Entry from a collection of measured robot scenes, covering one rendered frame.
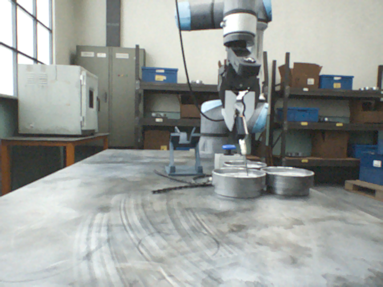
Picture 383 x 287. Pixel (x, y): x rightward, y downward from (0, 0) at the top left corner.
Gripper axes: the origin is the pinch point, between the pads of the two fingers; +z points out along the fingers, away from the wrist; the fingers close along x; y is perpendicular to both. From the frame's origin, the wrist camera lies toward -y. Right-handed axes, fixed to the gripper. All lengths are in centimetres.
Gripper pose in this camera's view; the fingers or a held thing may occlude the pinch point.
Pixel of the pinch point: (238, 125)
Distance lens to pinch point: 65.4
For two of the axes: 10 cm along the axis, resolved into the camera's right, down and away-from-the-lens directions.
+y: -1.4, -0.7, 9.9
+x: -9.9, -0.2, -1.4
